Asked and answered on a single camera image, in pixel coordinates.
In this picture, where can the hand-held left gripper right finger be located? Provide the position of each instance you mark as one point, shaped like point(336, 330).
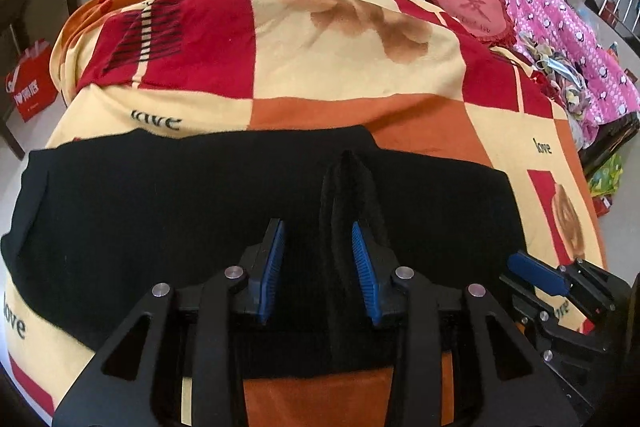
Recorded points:
point(365, 277)

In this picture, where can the pink printed quilt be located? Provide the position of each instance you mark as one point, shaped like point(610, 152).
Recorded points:
point(575, 32)

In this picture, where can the colourful plastic bag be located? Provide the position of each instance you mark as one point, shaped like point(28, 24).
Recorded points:
point(607, 179)

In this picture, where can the red shopping bag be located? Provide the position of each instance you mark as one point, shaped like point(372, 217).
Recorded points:
point(30, 87)

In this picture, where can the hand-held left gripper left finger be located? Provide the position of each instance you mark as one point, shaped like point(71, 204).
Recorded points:
point(270, 277)

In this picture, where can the orange red printed blanket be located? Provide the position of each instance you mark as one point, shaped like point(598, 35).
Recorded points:
point(350, 107)

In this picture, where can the black pants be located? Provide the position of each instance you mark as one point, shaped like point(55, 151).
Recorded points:
point(150, 217)

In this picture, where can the blue face mask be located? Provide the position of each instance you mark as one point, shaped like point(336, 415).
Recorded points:
point(562, 67)

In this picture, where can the red heart cushion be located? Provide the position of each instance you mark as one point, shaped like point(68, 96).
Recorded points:
point(470, 2)

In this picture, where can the colourful patchwork cloth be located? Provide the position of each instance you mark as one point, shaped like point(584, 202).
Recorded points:
point(575, 99)

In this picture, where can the dark wooden bed frame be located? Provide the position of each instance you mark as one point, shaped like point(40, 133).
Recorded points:
point(610, 137)

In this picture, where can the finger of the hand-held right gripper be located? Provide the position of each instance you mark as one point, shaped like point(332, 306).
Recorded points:
point(535, 272)
point(525, 302)

